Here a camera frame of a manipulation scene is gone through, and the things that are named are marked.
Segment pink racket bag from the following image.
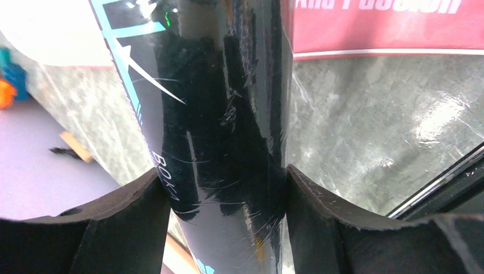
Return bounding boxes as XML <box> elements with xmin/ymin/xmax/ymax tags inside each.
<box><xmin>293</xmin><ymin>0</ymin><xmax>483</xmax><ymax>60</ymax></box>

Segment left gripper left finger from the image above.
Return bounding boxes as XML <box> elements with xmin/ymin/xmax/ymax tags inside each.
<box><xmin>1</xmin><ymin>170</ymin><xmax>170</xmax><ymax>273</ymax></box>

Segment small wooden brush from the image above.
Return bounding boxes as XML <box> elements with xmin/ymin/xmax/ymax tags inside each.
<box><xmin>49</xmin><ymin>131</ymin><xmax>94</xmax><ymax>163</ymax></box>

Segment black shuttlecock tube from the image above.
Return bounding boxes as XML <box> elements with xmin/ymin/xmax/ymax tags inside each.
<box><xmin>90</xmin><ymin>1</ymin><xmax>293</xmax><ymax>273</ymax></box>

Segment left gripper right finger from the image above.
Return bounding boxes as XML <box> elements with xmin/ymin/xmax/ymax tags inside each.
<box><xmin>287</xmin><ymin>165</ymin><xmax>483</xmax><ymax>273</ymax></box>

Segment orange C toy block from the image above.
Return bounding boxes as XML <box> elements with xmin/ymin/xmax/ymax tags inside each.
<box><xmin>0</xmin><ymin>79</ymin><xmax>17</xmax><ymax>109</ymax></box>

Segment blue green toy blocks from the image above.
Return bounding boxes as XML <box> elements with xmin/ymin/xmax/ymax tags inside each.
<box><xmin>1</xmin><ymin>47</ymin><xmax>29</xmax><ymax>101</ymax></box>

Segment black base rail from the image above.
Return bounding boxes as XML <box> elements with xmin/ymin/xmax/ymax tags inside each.
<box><xmin>386</xmin><ymin>143</ymin><xmax>483</xmax><ymax>221</ymax></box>

